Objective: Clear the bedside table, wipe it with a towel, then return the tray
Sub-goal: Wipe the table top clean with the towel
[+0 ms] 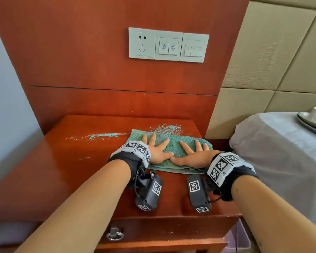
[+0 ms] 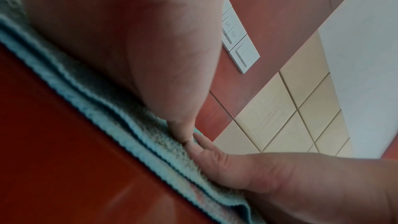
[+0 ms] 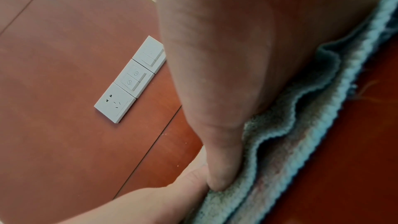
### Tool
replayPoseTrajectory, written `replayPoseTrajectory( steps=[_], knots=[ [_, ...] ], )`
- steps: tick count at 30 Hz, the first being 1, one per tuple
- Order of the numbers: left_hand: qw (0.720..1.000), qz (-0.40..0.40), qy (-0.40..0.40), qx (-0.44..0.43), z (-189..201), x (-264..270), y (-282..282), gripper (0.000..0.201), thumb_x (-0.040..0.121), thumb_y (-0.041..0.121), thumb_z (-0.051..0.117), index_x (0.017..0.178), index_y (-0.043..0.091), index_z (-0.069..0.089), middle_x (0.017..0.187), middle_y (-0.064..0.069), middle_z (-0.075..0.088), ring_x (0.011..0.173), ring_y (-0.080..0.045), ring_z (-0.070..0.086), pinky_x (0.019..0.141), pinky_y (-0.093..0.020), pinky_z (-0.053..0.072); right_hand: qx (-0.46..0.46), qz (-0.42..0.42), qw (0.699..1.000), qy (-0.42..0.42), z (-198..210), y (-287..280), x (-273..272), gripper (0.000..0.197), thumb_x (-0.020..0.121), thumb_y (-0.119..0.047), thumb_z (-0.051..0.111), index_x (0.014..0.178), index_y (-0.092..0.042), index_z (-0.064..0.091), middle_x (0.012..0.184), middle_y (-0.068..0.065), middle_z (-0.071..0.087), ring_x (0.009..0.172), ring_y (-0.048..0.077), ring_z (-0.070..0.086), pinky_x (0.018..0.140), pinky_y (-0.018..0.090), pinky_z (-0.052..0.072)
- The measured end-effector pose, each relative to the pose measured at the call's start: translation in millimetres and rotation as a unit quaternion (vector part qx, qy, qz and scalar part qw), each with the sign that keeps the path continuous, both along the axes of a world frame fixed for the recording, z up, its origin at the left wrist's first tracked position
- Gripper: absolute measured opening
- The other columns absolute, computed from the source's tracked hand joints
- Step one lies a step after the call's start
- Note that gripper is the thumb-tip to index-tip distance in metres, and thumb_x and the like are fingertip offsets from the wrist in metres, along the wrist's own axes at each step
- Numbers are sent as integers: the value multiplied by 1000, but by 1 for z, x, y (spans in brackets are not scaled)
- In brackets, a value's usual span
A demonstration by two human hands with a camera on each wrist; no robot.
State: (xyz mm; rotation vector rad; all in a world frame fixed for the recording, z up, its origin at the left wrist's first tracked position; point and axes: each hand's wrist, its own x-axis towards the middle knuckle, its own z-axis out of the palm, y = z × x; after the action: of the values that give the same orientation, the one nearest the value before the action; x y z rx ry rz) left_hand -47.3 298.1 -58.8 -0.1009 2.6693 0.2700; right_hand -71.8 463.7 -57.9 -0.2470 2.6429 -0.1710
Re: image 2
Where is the person's left hand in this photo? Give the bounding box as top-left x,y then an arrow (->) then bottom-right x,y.
18,0 -> 231,144

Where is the person's right hand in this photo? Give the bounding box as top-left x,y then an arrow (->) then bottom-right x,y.
186,132 -> 398,224

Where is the teal cleaning cloth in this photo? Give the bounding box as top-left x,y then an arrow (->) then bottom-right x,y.
0,0 -> 265,224

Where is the red wooden nightstand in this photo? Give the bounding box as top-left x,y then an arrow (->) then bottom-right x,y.
0,43 -> 218,224

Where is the beige padded headboard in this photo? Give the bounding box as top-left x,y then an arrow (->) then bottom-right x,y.
212,31 -> 354,156

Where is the white double button switch plate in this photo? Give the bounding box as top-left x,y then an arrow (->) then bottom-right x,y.
221,7 -> 250,51

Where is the white plain switch plate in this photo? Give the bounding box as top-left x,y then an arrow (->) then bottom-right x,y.
228,33 -> 261,74

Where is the red wooden wall panel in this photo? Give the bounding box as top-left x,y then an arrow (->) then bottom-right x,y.
192,0 -> 371,143

